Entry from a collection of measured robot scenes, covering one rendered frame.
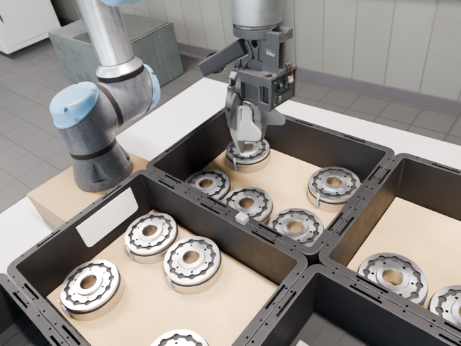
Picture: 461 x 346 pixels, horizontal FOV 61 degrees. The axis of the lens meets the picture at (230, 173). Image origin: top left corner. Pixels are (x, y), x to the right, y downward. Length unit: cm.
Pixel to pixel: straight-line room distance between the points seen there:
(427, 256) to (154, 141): 88
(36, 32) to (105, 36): 379
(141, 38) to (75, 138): 211
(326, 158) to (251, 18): 40
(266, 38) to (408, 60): 209
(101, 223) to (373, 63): 222
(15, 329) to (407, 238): 70
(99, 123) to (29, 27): 379
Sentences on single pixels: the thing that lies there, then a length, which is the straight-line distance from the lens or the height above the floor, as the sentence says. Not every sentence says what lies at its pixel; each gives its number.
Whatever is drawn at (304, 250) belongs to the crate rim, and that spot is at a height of 93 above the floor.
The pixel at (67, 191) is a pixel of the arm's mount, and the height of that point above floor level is 79.
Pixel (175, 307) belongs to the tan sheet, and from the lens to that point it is 69.
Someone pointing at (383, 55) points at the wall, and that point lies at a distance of 268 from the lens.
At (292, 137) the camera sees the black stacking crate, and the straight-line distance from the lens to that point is 89.
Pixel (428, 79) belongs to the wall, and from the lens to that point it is 265.
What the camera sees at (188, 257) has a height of 85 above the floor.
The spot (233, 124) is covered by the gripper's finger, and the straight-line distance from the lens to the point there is 64.
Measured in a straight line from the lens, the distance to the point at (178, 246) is 73.
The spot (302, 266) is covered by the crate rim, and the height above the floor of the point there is 93.
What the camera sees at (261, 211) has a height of 86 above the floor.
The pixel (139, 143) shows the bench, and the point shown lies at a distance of 131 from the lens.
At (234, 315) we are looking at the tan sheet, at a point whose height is 83.
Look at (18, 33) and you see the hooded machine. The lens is 467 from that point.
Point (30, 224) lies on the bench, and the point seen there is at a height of 70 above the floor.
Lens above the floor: 141
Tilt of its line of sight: 40 degrees down
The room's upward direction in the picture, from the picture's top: 10 degrees counter-clockwise
